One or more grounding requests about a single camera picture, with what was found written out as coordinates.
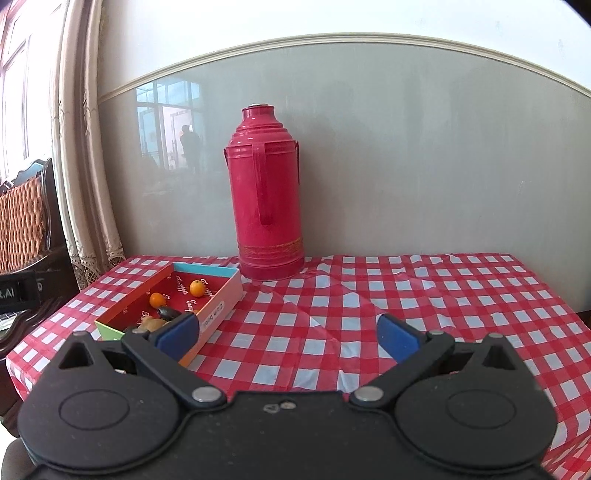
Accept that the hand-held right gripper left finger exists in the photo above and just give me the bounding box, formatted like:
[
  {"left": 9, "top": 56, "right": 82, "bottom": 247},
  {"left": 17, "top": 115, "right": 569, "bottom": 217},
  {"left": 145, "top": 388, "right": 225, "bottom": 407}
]
[{"left": 56, "top": 313, "right": 227, "bottom": 411}]

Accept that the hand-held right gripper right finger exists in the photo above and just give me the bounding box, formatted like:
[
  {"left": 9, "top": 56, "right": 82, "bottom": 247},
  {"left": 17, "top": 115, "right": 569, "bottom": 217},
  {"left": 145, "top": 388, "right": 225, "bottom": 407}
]
[{"left": 349, "top": 313, "right": 534, "bottom": 409}]

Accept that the red cardboard box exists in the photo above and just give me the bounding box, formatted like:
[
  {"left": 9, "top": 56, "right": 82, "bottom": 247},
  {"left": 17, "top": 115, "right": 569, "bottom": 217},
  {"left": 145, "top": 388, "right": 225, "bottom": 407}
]
[{"left": 95, "top": 262, "right": 245, "bottom": 368}]

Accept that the dark wooden sofa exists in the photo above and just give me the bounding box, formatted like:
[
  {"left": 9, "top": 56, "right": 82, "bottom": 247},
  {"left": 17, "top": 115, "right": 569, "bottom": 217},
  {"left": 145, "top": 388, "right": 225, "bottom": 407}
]
[{"left": 0, "top": 159, "right": 78, "bottom": 435}]

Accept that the red white checkered tablecloth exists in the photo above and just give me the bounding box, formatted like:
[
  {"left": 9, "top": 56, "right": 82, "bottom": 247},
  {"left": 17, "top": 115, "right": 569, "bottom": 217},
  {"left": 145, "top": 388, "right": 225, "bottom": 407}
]
[{"left": 6, "top": 251, "right": 591, "bottom": 480}]

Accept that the orange patterned cushion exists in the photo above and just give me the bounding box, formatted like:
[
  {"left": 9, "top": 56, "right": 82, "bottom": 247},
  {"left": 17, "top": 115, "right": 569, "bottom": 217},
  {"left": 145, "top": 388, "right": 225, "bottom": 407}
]
[{"left": 0, "top": 178, "right": 48, "bottom": 274}]

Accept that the beige curtain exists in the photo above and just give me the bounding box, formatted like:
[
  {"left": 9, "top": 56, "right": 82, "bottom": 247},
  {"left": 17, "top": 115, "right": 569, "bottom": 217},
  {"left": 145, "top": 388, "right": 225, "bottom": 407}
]
[{"left": 48, "top": 0, "right": 127, "bottom": 291}]

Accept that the red thermos flask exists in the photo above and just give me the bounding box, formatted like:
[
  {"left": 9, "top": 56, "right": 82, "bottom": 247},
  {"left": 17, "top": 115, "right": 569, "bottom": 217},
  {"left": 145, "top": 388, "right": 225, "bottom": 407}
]
[{"left": 225, "top": 104, "right": 305, "bottom": 281}]

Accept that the window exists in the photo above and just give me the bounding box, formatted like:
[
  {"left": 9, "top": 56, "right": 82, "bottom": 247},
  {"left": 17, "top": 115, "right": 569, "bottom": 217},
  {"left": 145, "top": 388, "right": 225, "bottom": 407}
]
[{"left": 0, "top": 0, "right": 61, "bottom": 182}]

